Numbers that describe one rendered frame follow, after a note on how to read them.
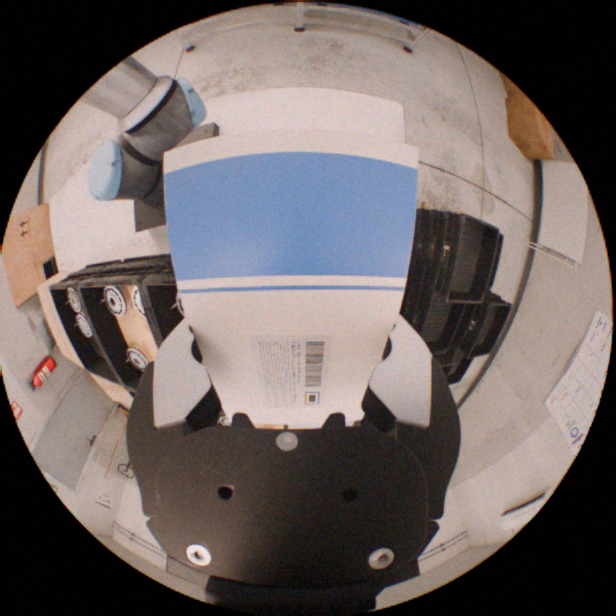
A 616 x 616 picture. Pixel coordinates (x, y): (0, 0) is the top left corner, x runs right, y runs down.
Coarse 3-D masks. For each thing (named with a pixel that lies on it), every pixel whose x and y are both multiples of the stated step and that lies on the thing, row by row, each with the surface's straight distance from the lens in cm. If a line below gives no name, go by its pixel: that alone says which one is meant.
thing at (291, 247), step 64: (192, 192) 10; (256, 192) 9; (320, 192) 9; (384, 192) 10; (192, 256) 10; (256, 256) 9; (320, 256) 9; (384, 256) 10; (192, 320) 12; (256, 320) 10; (320, 320) 10; (384, 320) 11; (256, 384) 14; (320, 384) 14
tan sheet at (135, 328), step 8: (128, 288) 63; (128, 312) 68; (136, 312) 65; (120, 320) 74; (128, 320) 70; (136, 320) 67; (144, 320) 64; (128, 328) 73; (136, 328) 70; (144, 328) 67; (128, 336) 76; (136, 336) 72; (144, 336) 69; (152, 336) 66; (128, 344) 79; (144, 344) 72; (152, 344) 69; (152, 352) 72
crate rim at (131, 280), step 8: (88, 280) 62; (96, 280) 58; (104, 280) 54; (112, 280) 50; (120, 280) 48; (128, 280) 46; (136, 280) 44; (80, 288) 67; (80, 296) 68; (144, 304) 45; (88, 312) 68; (144, 312) 47; (152, 328) 48; (96, 336) 72; (104, 352) 74; (120, 376) 80
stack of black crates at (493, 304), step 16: (480, 304) 133; (496, 304) 132; (464, 320) 142; (480, 320) 133; (496, 320) 158; (464, 336) 142; (480, 336) 159; (496, 336) 159; (464, 352) 144; (480, 352) 156
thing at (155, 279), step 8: (144, 280) 42; (152, 280) 41; (160, 280) 40; (168, 280) 38; (144, 288) 43; (144, 296) 44; (152, 304) 44; (152, 312) 45; (152, 320) 46; (160, 328) 47; (160, 336) 48; (160, 344) 49
